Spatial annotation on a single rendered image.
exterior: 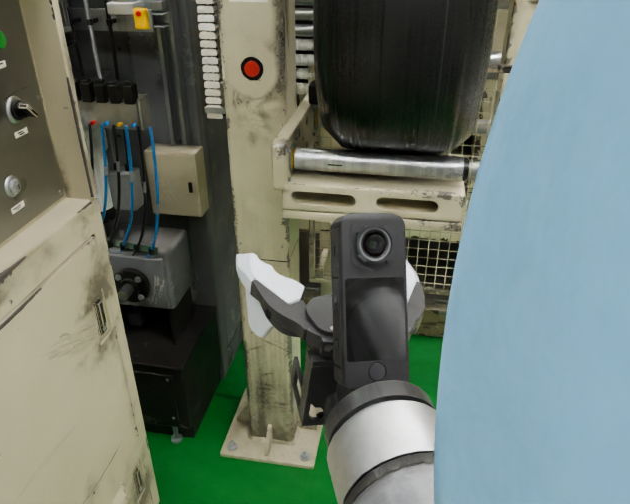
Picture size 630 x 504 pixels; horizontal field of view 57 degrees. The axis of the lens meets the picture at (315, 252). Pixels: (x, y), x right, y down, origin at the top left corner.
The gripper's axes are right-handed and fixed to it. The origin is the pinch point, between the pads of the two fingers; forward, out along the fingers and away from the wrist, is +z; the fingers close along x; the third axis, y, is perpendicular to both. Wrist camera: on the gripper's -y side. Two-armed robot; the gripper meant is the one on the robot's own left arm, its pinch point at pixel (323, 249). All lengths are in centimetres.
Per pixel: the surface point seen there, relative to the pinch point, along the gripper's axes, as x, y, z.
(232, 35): -3, -5, 75
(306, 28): 18, -4, 110
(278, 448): 17, 104, 71
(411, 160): 31, 11, 56
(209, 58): -7, 0, 78
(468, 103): 34, -3, 45
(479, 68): 34, -9, 44
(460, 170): 39, 11, 52
